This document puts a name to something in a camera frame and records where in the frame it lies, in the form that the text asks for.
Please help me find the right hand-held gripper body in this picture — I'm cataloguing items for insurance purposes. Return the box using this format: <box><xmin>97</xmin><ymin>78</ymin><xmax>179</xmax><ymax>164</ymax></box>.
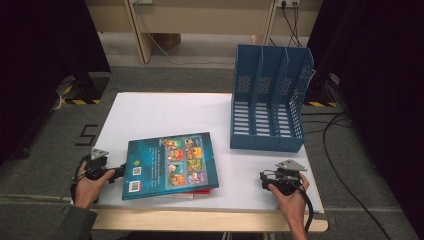
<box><xmin>271</xmin><ymin>159</ymin><xmax>309</xmax><ymax>197</ymax></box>

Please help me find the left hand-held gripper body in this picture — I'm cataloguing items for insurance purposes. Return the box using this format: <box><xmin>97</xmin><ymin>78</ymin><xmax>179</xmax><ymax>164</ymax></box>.
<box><xmin>84</xmin><ymin>147</ymin><xmax>119</xmax><ymax>181</ymax></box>

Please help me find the teal picture book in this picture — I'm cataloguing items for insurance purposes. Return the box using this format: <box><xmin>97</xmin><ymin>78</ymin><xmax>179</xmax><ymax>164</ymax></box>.
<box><xmin>121</xmin><ymin>131</ymin><xmax>220</xmax><ymax>201</ymax></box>

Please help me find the blue plastic file rack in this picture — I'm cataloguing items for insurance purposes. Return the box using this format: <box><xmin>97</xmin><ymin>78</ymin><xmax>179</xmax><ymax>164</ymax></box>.
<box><xmin>229</xmin><ymin>43</ymin><xmax>316</xmax><ymax>154</ymax></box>

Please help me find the red picture book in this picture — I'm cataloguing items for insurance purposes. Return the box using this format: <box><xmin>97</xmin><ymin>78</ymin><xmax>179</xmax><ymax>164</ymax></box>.
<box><xmin>173</xmin><ymin>188</ymin><xmax>212</xmax><ymax>196</ymax></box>

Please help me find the person's right hand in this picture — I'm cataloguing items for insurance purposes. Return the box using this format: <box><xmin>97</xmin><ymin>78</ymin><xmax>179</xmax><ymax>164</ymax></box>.
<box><xmin>267</xmin><ymin>172</ymin><xmax>311</xmax><ymax>230</ymax></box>

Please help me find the person's left hand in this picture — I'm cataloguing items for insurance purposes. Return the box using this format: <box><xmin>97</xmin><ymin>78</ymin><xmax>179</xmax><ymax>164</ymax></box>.
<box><xmin>73</xmin><ymin>162</ymin><xmax>116</xmax><ymax>210</ymax></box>

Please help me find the black stand base striped tape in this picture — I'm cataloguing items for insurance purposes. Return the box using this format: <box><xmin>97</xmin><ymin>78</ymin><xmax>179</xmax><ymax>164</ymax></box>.
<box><xmin>54</xmin><ymin>72</ymin><xmax>111</xmax><ymax>106</ymax></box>
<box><xmin>304</xmin><ymin>72</ymin><xmax>339</xmax><ymax>109</ymax></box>

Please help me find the black curtain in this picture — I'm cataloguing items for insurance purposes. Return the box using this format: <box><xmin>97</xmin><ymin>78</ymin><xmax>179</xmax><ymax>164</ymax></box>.
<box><xmin>0</xmin><ymin>0</ymin><xmax>112</xmax><ymax>167</ymax></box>
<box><xmin>306</xmin><ymin>0</ymin><xmax>424</xmax><ymax>240</ymax></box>

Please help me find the cardboard box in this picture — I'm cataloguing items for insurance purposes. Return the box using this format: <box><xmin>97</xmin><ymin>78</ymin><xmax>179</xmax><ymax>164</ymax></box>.
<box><xmin>153</xmin><ymin>32</ymin><xmax>182</xmax><ymax>51</ymax></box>

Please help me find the beige wooden desk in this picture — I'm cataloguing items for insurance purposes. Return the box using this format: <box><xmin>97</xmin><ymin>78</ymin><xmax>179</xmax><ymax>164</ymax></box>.
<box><xmin>84</xmin><ymin>0</ymin><xmax>325</xmax><ymax>65</ymax></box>

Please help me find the left hand-held gripper cable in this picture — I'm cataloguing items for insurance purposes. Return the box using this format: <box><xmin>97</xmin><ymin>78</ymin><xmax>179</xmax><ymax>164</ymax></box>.
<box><xmin>69</xmin><ymin>155</ymin><xmax>90</xmax><ymax>202</ymax></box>

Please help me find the hand-held gripper cable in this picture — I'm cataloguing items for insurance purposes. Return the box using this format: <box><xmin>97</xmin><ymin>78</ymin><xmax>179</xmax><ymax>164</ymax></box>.
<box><xmin>69</xmin><ymin>155</ymin><xmax>90</xmax><ymax>202</ymax></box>
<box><xmin>292</xmin><ymin>181</ymin><xmax>315</xmax><ymax>235</ymax></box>

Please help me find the right hand-held gripper cable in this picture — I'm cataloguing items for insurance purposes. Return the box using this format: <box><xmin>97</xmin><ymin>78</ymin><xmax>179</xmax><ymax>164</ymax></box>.
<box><xmin>292</xmin><ymin>181</ymin><xmax>315</xmax><ymax>235</ymax></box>

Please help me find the thick black floor cable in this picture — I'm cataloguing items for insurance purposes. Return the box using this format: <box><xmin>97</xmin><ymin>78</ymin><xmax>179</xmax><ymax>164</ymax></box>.
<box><xmin>321</xmin><ymin>111</ymin><xmax>393</xmax><ymax>240</ymax></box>

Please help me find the thin black floor cable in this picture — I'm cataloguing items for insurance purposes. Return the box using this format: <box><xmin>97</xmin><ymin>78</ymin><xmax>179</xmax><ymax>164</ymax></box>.
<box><xmin>301</xmin><ymin>111</ymin><xmax>353</xmax><ymax>135</ymax></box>

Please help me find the white cable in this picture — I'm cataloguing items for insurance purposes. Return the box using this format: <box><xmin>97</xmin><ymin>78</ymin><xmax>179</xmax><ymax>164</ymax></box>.
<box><xmin>145</xmin><ymin>32</ymin><xmax>235</xmax><ymax>67</ymax></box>

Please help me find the black power cable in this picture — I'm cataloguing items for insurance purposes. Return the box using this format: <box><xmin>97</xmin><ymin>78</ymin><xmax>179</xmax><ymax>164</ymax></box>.
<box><xmin>288</xmin><ymin>2</ymin><xmax>300</xmax><ymax>47</ymax></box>
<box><xmin>281</xmin><ymin>2</ymin><xmax>303</xmax><ymax>48</ymax></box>

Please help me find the white wall socket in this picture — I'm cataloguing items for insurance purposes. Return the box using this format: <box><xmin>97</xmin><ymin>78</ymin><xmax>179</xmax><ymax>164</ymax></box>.
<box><xmin>277</xmin><ymin>0</ymin><xmax>301</xmax><ymax>9</ymax></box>

